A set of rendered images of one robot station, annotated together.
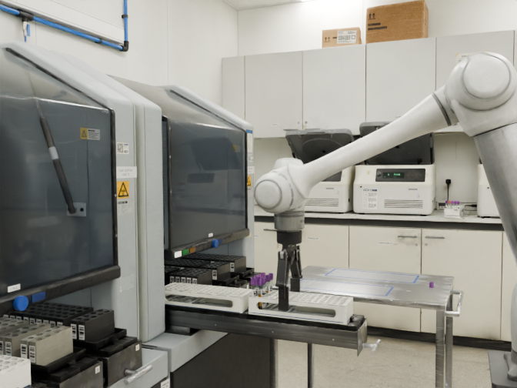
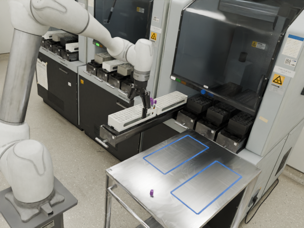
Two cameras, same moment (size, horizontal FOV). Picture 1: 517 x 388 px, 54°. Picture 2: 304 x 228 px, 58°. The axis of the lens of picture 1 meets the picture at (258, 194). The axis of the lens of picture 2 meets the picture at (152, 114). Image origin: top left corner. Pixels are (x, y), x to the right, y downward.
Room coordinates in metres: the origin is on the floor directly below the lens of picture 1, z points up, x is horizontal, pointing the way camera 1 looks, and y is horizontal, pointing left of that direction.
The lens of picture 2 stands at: (1.99, -1.39, 1.63)
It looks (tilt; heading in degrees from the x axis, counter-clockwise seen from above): 29 degrees down; 107
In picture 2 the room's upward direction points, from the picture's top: 8 degrees clockwise
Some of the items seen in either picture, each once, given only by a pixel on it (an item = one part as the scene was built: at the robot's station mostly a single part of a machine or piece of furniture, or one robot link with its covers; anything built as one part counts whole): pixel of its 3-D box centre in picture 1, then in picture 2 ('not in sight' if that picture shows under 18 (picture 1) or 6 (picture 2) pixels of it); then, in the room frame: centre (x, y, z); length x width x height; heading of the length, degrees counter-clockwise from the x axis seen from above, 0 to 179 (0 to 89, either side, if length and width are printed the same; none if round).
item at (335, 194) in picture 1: (322, 170); not in sight; (4.13, -0.52, 1.22); 0.62 x 0.56 x 0.64; 156
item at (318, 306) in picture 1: (300, 306); (133, 116); (1.48, -0.12, 0.84); 0.30 x 0.10 x 0.06; 68
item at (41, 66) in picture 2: not in sight; (40, 73); (-0.02, 0.83, 0.43); 0.27 x 0.02 x 0.36; 158
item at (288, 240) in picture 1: (289, 245); (140, 86); (1.50, -0.09, 1.02); 0.08 x 0.07 x 0.09; 158
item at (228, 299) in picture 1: (205, 298); (168, 102); (1.60, 0.17, 0.83); 0.30 x 0.10 x 0.06; 68
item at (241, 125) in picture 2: (238, 265); (237, 126); (2.06, 0.08, 0.85); 0.12 x 0.02 x 0.06; 157
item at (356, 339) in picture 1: (258, 321); (148, 117); (1.53, 0.00, 0.78); 0.73 x 0.14 x 0.09; 68
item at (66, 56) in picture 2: not in sight; (93, 50); (0.56, 0.95, 0.78); 0.73 x 0.14 x 0.09; 68
